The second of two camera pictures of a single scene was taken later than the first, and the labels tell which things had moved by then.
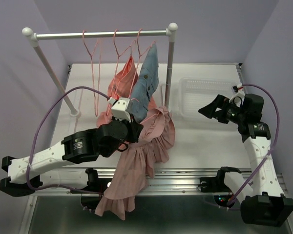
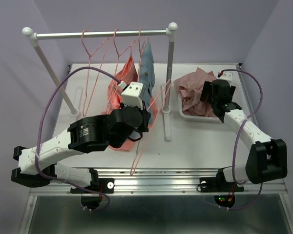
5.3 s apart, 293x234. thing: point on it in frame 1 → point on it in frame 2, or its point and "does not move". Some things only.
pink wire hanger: (153, 116) → (133, 168)
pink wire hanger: (118, 55) does not move
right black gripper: (210, 110) → (208, 87)
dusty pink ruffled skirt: (137, 162) → (190, 87)
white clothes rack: (170, 32) does not move
